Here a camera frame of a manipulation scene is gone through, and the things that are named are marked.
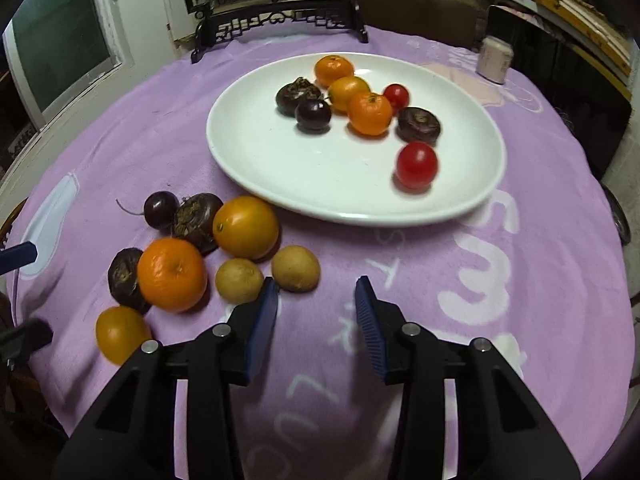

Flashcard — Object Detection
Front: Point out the large orange mandarin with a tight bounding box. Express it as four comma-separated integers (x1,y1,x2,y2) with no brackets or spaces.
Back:
137,237,208,313

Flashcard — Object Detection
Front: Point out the tan longan fruit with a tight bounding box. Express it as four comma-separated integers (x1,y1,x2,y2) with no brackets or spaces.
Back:
271,245,321,292
215,258,264,304

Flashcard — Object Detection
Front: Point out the large red tomato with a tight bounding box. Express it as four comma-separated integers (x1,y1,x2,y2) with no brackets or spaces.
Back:
395,141,439,191

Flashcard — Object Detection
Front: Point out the dark water chestnut top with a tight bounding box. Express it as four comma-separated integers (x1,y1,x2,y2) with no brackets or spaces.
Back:
276,77,323,117

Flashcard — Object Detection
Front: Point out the small orange kumquat fruit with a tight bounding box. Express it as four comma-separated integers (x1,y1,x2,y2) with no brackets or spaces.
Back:
328,76,371,114

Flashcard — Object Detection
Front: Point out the dark purple plum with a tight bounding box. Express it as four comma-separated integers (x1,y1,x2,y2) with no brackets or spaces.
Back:
294,99,332,131

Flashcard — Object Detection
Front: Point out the yellow orange at left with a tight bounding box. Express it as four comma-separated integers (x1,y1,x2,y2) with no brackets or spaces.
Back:
94,306,152,366

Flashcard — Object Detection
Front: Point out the dark water chestnut left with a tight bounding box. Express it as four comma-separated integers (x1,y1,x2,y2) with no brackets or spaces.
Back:
107,247,151,315

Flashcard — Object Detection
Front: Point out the purple printed tablecloth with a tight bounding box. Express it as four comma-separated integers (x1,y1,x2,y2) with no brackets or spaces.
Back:
8,27,634,479

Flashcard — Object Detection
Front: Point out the dark plum with stem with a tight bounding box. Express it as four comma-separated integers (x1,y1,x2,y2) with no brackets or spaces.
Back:
115,191,179,231

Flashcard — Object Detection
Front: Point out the dark water chestnut middle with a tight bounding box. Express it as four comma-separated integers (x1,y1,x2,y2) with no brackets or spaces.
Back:
170,193,224,257

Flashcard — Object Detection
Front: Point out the yellow-orange round orange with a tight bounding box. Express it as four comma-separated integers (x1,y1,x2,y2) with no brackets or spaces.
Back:
213,195,280,260

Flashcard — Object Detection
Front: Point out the black round stool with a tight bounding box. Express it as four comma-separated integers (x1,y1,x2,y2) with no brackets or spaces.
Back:
602,184,631,247

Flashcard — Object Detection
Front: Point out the large white plate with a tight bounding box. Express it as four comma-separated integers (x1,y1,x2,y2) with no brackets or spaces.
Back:
206,52,506,226

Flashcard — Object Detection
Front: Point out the round deer screen ornament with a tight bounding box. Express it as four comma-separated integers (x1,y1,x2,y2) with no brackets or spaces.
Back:
174,0,370,65

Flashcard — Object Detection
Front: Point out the small red cherry tomato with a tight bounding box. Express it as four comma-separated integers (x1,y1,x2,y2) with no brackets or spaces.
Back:
383,84,410,113

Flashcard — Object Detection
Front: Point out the small orange on plate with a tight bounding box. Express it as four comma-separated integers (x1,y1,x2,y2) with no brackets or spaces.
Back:
314,54,355,88

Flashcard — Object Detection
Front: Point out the white beverage can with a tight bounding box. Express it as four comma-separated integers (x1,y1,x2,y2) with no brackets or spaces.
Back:
476,36,514,84

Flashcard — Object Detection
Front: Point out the wooden shelf with planks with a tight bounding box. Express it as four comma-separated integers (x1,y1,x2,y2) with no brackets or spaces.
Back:
369,0,634,82

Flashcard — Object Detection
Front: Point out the window with white frame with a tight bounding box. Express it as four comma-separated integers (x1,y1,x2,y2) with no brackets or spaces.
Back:
2,0,128,130

